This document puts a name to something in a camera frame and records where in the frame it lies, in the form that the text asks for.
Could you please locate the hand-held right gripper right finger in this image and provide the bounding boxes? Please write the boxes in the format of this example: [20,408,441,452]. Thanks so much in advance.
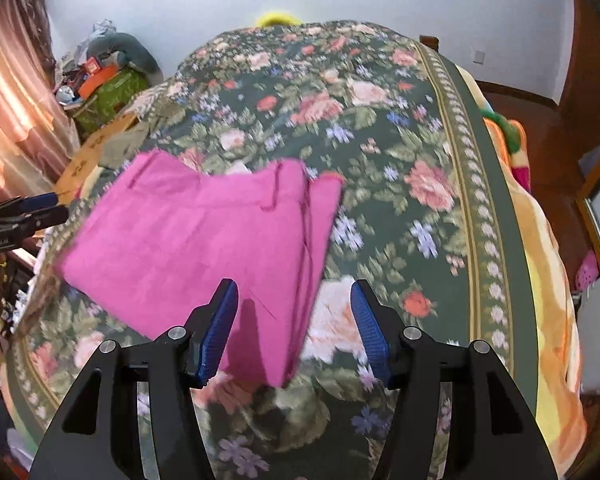
[351,278,557,480]

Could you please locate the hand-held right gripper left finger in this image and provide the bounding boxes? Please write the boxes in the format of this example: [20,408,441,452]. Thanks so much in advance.
[30,278,240,480]

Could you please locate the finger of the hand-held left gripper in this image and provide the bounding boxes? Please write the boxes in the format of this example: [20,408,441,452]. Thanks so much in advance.
[0,204,70,235]
[0,193,59,226]

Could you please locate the pink pants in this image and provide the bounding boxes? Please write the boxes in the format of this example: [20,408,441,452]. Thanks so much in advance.
[54,152,345,390]

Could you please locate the wooden lap desk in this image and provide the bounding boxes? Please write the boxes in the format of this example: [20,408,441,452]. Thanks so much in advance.
[55,112,142,207]

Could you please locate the pink curtain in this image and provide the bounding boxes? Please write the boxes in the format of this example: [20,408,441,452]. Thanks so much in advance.
[0,0,81,207]

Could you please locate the olive green garment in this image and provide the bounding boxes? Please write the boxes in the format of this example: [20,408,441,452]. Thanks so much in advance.
[99,102,182,169]

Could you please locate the green storage box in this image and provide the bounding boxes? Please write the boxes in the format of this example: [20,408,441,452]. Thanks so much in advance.
[72,69,154,134]

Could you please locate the orange box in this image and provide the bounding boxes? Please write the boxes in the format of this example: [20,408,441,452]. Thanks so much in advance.
[77,64,119,99]

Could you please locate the pile of clutter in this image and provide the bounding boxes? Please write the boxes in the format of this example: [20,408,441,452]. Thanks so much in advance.
[54,19,126,106]

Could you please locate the green floral bedspread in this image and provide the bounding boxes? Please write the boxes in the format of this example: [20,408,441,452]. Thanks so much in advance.
[2,20,542,480]

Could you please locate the grey plush pillow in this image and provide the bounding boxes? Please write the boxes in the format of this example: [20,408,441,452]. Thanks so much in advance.
[87,32,164,84]

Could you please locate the orange striped blanket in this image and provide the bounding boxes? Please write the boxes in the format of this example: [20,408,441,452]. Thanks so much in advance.
[457,66,589,480]

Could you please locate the pink slipper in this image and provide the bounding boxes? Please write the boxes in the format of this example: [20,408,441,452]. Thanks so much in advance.
[574,250,600,292]

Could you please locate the white wardrobe door with hearts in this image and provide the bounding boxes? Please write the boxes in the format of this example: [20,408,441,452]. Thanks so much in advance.
[576,130,600,275]

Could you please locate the yellow foam arch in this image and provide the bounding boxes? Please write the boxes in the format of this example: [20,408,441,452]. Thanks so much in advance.
[254,8,304,26]

